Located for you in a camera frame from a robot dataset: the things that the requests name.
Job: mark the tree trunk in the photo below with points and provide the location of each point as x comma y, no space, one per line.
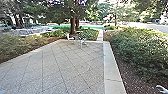
72,25

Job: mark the white garden statue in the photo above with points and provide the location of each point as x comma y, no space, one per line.
162,88

